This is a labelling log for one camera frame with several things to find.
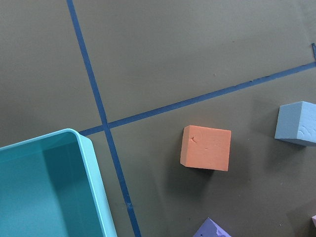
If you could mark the light blue block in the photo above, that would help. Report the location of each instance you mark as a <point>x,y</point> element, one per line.
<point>296,123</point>

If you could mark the teal plastic bin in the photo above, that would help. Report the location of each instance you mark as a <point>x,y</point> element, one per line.
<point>51,186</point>

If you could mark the orange foam block left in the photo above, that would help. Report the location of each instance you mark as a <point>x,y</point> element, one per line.
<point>205,148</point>

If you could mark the pink foam block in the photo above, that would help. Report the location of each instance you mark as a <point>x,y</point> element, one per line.
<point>314,220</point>

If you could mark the purple foam block left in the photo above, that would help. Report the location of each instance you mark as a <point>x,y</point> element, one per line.
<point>210,229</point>

